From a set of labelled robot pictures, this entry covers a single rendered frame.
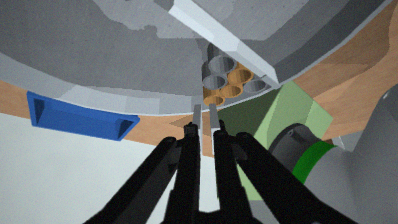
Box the grey metal bushing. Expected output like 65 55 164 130
202 60 228 90
242 73 268 93
207 43 237 75

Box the blue plastic crate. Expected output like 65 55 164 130
26 91 140 141

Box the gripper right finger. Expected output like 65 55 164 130
209 103 358 224

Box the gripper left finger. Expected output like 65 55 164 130
83 104 203 224

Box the bronze bushing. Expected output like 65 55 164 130
219 81 243 98
203 86 225 106
227 61 254 85

